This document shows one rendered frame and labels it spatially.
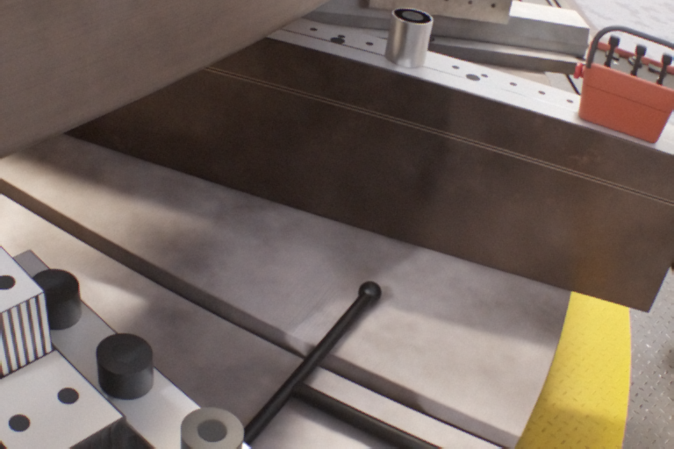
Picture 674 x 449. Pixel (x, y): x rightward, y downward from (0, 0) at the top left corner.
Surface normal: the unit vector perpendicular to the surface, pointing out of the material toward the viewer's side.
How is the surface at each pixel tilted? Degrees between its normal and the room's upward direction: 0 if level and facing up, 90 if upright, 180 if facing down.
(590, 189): 90
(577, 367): 0
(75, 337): 0
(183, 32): 90
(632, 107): 97
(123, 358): 0
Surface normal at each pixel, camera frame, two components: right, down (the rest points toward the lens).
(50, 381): 0.14, -0.84
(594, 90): -0.37, 0.55
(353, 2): 0.11, 0.25
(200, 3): 0.83, 0.40
